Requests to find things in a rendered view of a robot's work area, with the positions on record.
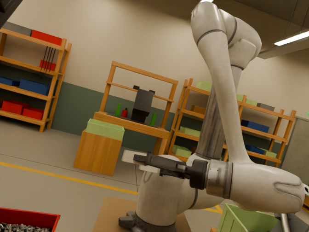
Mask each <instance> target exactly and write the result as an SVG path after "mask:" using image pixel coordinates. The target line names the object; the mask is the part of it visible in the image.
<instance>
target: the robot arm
mask: <svg viewBox="0 0 309 232"><path fill-rule="evenodd" d="M191 29H192V34H193V38H194V41H195V43H196V45H197V47H198V50H199V52H200V53H201V55H202V57H203V59H204V61H205V63H206V64H207V67H208V69H209V71H210V74H211V77H212V87H211V90H210V95H209V99H208V103H207V107H206V112H205V116H204V120H203V124H202V128H201V132H200V137H199V141H198V145H197V149H196V153H194V154H193V155H191V156H190V157H189V158H188V160H187V162H186V163H185V162H182V161H181V160H179V159H178V158H177V157H174V156H170V155H158V156H157V155H153V154H151V152H149V151H148V153H147V154H145V153H140V152H135V151H128V150H124V152H123V156H122V159H121V161H123V162H129V163H133V164H138V165H139V168H138V169H139V170H143V171H144V174H143V176H142V179H141V183H140V187H139V190H138V195H137V205H136V210H135V211H127V214H126V216H123V217H120V218H119V221H118V222H119V223H118V225H119V226H122V227H126V228H130V229H131V232H177V231H176V228H175V222H176V217H177V215H178V214H180V213H182V212H184V211H185V210H187V209H190V210H196V209H206V208H211V207H214V206H216V205H218V204H220V203H221V202H222V201H223V200H224V199H229V200H232V201H233V203H234V204H235V205H236V206H238V207H239V208H241V209H243V210H246V211H251V212H253V211H261V212H266V213H269V212H271V213H277V214H288V213H296V212H299V211H300V210H301V208H302V206H303V203H304V199H305V190H304V186H303V184H302V182H301V180H300V178H299V177H297V176H296V175H294V174H292V173H289V172H287V171H285V170H282V169H279V168H275V167H271V166H267V165H262V164H256V163H254V162H253V161H252V160H251V159H250V158H249V156H248V154H247V151H246V148H245V145H244V141H243V136H242V131H241V125H240V116H239V110H238V104H237V98H236V92H237V88H238V84H239V80H240V76H241V71H242V70H244V69H245V68H246V67H247V65H248V64H249V62H250V61H252V60H253V59H254V58H255V57H256V56H257V55H258V54H259V52H260V50H261V46H262V43H261V39H260V37H259V35H258V33H257V31H256V30H255V29H254V28H253V27H251V26H250V25H249V24H247V23H246V22H244V21H243V20H241V19H239V18H237V17H234V16H232V15H230V14H228V13H227V12H225V11H223V10H222V9H218V8H217V6H216V5H215V4H213V3H211V2H209V1H203V2H201V3H199V4H198V5H197V6H196V7H195V8H194V11H193V12H192V16H191ZM225 140H226V145H227V149H228V155H229V162H225V161H222V160H220V157H221V154H222V150H223V145H224V141H225ZM151 158H152V160H151Z"/></svg>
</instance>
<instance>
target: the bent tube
mask: <svg viewBox="0 0 309 232"><path fill-rule="evenodd" d="M303 186H304V190H305V195H306V196H308V197H309V187H308V186H307V185H305V184H304V183H303ZM280 218H281V223H282V228H283V232H290V227H289V223H288V218H287V214H280Z"/></svg>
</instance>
